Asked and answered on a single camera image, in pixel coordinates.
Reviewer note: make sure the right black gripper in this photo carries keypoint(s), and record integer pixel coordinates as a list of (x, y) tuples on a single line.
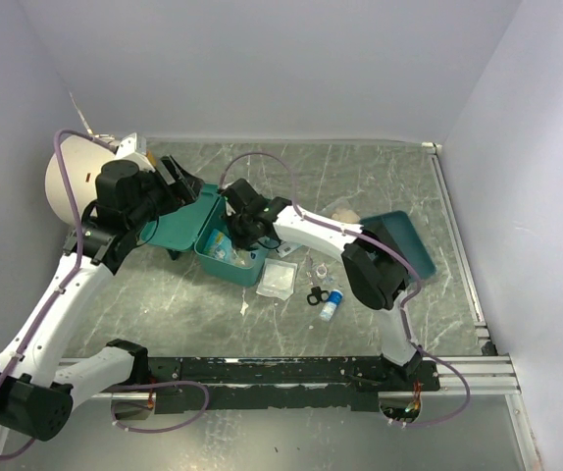
[(241, 242)]

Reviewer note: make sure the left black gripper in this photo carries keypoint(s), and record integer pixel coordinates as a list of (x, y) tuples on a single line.
[(189, 186)]

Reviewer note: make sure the white gauze pad packet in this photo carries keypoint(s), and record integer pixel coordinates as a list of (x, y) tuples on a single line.
[(277, 279)]

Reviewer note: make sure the cotton ball bag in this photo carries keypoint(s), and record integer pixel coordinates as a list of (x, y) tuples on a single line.
[(340, 210)]

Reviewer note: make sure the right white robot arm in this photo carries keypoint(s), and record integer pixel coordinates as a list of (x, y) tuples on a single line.
[(378, 274)]

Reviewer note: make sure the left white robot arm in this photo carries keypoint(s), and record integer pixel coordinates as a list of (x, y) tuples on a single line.
[(37, 397)]

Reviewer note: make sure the teal medicine kit box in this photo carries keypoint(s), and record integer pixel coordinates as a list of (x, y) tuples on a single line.
[(193, 227)]

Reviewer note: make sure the blue white card packet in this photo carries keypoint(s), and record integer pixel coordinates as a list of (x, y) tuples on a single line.
[(286, 248)]

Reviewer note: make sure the blue white ointment tube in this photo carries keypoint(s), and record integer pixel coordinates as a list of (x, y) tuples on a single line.
[(331, 304)]

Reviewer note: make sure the dark teal divider tray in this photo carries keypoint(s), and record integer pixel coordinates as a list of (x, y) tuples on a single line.
[(408, 240)]

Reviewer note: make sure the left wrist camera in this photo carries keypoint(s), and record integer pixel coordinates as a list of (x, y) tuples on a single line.
[(133, 148)]

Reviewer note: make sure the black handled scissors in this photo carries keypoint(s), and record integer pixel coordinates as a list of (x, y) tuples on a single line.
[(316, 295)]

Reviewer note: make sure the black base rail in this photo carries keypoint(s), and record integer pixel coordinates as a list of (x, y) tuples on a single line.
[(353, 382)]

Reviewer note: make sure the aluminium frame rail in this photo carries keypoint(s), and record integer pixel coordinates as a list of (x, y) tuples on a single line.
[(488, 374)]

